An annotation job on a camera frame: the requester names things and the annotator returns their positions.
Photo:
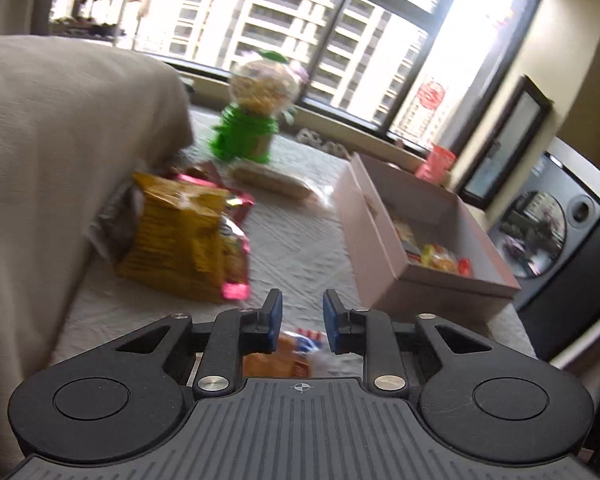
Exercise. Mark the green candy dispenser toy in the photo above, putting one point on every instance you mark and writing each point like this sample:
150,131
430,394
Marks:
245,132

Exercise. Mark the orange printed snack packet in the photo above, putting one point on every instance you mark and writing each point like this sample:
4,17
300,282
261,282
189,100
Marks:
406,240

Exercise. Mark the yellow snack packet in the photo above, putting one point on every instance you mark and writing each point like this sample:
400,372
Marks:
175,235

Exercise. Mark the red window decoration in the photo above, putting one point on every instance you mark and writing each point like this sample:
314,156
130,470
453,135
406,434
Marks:
432,92

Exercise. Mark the small red snack packet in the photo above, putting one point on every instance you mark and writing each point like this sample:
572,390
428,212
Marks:
465,267

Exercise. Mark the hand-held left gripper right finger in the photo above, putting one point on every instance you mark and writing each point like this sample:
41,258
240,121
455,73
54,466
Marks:
330,320

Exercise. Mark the metal shelf rack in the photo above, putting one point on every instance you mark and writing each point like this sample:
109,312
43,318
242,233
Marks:
105,10

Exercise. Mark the pink cardboard box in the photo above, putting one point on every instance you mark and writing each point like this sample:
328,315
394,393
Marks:
375,255

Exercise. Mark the black framed picture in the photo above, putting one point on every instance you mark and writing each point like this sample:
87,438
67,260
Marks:
530,96

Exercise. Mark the orange pastry packet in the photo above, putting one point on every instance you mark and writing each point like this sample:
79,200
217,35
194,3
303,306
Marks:
280,364

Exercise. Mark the grey washing machine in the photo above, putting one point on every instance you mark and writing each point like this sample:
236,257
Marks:
580,210

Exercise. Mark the black window frame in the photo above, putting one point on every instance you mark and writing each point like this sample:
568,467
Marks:
345,117

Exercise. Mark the dark red snack packet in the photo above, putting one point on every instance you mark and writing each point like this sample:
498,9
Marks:
202,176

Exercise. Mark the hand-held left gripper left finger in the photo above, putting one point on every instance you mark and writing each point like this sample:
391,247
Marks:
275,320

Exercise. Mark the clear cracker bar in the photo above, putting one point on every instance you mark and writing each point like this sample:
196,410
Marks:
270,180

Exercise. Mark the small orange candy packet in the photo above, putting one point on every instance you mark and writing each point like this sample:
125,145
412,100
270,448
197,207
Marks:
440,259

